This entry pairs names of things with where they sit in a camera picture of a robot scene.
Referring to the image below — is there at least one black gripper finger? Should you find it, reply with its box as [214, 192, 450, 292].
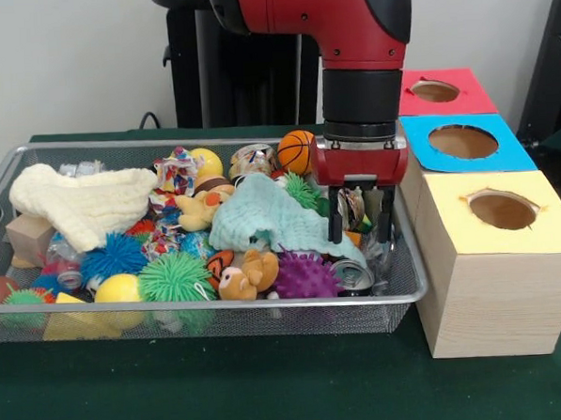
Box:
[372, 183, 398, 244]
[324, 185, 348, 244]

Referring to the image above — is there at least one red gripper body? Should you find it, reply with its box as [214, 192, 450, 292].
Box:
[309, 130, 411, 191]

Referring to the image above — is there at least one mint green knitted cloth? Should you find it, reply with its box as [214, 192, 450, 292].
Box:
[205, 167, 369, 273]

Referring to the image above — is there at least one silver mesh bin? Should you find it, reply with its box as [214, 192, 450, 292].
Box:
[0, 122, 432, 355]

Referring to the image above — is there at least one wooden three-hole box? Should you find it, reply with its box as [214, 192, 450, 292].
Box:
[390, 62, 561, 363]

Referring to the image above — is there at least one silver drink can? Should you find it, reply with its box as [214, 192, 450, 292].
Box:
[330, 256, 376, 298]

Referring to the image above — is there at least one orange toy basketball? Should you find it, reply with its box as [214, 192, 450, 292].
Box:
[275, 128, 318, 177]

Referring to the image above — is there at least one purple spiky ball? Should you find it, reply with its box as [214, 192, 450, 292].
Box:
[273, 243, 345, 301]

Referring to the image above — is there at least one brown teddy bear plush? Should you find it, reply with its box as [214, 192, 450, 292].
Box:
[215, 246, 282, 303]

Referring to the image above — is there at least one yellow plush duck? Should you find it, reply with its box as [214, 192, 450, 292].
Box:
[173, 183, 238, 231]

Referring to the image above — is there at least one green koosh ball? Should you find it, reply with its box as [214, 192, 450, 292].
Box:
[136, 249, 220, 306]

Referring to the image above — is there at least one dark green table cloth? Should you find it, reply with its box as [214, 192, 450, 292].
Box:
[0, 106, 561, 420]

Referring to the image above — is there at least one black stand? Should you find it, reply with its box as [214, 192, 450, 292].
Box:
[508, 0, 561, 137]

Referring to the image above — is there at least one blue koosh ball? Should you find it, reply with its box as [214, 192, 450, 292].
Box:
[78, 230, 149, 282]

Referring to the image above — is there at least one yellow smooth ball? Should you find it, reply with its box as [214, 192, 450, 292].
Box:
[93, 272, 145, 305]

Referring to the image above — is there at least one cream knitted cloth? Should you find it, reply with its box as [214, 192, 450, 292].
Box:
[7, 156, 164, 257]

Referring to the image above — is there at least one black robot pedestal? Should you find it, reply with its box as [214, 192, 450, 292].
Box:
[149, 0, 327, 132]

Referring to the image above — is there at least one black cable behind table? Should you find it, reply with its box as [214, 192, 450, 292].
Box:
[137, 111, 165, 132]

